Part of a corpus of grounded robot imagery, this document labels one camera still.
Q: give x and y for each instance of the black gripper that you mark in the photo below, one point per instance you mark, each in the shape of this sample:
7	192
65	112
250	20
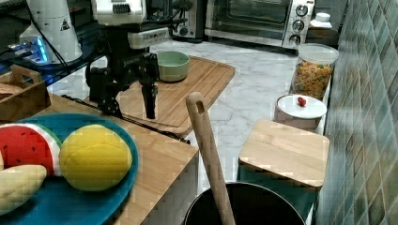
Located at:
114	66

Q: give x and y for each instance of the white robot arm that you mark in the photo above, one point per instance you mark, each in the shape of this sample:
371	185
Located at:
127	28

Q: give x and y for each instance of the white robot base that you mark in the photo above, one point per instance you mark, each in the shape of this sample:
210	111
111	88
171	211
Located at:
52	33

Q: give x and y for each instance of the green ceramic bowl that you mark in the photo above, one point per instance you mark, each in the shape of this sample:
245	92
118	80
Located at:
173	66

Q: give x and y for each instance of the bamboo cutting board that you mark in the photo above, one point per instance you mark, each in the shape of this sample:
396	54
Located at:
205	76

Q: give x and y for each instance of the wooden spoon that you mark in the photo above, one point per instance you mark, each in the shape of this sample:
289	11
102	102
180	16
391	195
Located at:
197	110

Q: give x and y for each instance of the yellow plush lemon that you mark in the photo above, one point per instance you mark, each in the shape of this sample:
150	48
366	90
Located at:
94	158

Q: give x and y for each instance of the wooden tea box tray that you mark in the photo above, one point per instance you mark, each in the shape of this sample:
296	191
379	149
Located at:
23	94

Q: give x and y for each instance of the plush watermelon slice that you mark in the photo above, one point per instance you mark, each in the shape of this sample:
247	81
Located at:
30	144

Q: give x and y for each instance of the teal plate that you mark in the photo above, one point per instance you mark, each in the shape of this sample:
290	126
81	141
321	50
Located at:
57	202

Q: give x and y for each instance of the beige plush fruit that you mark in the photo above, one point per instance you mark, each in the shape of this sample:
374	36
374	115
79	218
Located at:
18	184

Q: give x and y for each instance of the black utensil holder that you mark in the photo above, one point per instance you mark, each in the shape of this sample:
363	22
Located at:
251	205

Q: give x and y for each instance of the stainless toaster oven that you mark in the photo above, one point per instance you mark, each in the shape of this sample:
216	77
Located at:
281	23

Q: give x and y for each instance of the teal box with wooden lid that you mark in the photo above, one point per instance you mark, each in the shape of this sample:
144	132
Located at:
288	160

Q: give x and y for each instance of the clear jar with cereal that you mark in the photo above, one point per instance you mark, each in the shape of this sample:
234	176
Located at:
313	70

